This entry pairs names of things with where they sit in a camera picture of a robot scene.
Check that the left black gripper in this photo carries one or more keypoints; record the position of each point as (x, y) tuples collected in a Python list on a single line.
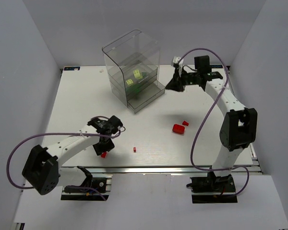
[(103, 146)]

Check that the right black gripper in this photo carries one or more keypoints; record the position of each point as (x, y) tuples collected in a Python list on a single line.
[(180, 78)]

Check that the red cone lego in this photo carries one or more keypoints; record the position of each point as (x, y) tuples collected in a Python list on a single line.
[(185, 123), (104, 154)]

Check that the yellow lego brick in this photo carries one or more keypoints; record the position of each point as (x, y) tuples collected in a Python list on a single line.
[(129, 82), (137, 74)]

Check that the grey drawer trays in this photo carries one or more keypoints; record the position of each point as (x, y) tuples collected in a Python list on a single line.
[(135, 86)]

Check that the red white green lego stack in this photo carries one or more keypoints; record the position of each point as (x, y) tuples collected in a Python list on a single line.
[(179, 129)]

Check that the clear acrylic cover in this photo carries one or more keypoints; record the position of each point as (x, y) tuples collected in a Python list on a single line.
[(134, 47)]

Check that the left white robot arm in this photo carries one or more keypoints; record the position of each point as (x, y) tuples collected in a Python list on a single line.
[(44, 166)]

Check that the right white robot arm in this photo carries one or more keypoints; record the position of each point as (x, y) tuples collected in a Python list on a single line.
[(238, 129)]

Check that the right blue label sticker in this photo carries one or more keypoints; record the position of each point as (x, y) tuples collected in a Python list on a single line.
[(216, 66)]

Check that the blue label sticker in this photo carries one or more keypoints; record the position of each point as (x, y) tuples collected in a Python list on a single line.
[(71, 68), (216, 66)]

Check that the left blue label sticker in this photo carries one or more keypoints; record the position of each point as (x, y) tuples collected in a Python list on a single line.
[(71, 68)]

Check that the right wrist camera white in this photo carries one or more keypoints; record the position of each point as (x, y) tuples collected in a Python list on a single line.
[(177, 62)]

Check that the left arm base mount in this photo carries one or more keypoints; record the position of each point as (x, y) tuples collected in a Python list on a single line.
[(79, 184)]

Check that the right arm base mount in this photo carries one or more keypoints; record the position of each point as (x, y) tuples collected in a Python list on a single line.
[(212, 189)]

